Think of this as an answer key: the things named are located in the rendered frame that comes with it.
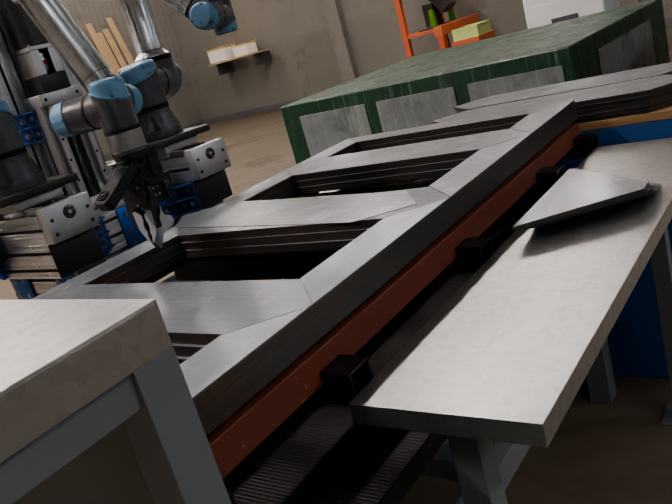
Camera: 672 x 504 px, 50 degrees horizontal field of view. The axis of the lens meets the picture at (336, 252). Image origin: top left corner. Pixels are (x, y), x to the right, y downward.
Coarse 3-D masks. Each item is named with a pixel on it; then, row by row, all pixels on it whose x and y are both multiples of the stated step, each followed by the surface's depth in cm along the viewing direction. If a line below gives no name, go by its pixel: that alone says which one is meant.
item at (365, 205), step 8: (376, 192) 149; (384, 192) 148; (392, 192) 146; (400, 192) 144; (360, 200) 147; (368, 200) 145; (376, 200) 143; (384, 200) 141; (352, 208) 142; (360, 208) 140; (368, 208) 139; (336, 216) 139; (344, 216) 138; (352, 216) 136
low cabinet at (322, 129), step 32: (544, 32) 474; (576, 32) 413; (608, 32) 400; (640, 32) 443; (416, 64) 513; (448, 64) 442; (480, 64) 389; (512, 64) 377; (544, 64) 367; (576, 64) 362; (608, 64) 397; (640, 64) 442; (320, 96) 476; (352, 96) 445; (384, 96) 431; (416, 96) 418; (448, 96) 405; (480, 96) 394; (288, 128) 487; (320, 128) 469; (352, 128) 454; (384, 128) 440
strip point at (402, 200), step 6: (402, 192) 143; (396, 198) 140; (402, 198) 139; (408, 198) 137; (384, 204) 138; (390, 204) 137; (396, 204) 136; (402, 204) 134; (408, 204) 133; (414, 204) 132; (372, 210) 136; (378, 210) 135; (384, 210) 134; (390, 210) 133; (360, 216) 134; (366, 216) 133; (372, 216) 132
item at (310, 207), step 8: (312, 200) 159; (320, 200) 157; (328, 200) 155; (304, 208) 154; (312, 208) 152; (288, 216) 151; (296, 216) 149; (304, 216) 147; (272, 224) 148; (280, 224) 146; (288, 224) 144
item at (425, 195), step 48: (384, 144) 215; (528, 144) 162; (288, 192) 192; (432, 192) 137; (480, 192) 141; (192, 240) 160; (240, 240) 151; (288, 240) 143; (336, 240) 136; (432, 240) 125; (336, 288) 102; (192, 336) 99; (288, 336) 93; (240, 384) 86
